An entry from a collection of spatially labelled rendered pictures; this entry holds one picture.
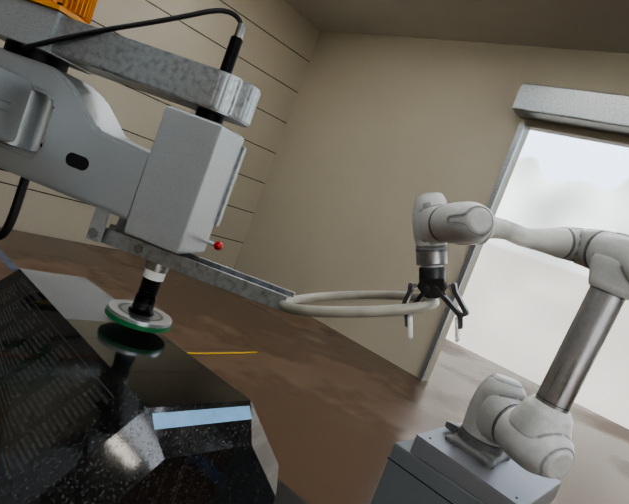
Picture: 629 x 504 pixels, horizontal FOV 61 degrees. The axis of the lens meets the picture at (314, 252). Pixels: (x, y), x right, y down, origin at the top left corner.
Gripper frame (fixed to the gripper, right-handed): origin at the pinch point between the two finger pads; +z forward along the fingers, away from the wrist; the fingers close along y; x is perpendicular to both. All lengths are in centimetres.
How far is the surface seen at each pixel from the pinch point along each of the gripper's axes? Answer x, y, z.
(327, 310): 24.6, 22.4, -9.9
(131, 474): 64, 55, 24
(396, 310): 17.4, 5.6, -9.5
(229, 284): 16, 59, -16
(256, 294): 14, 51, -13
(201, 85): 22, 63, -76
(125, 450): 63, 57, 19
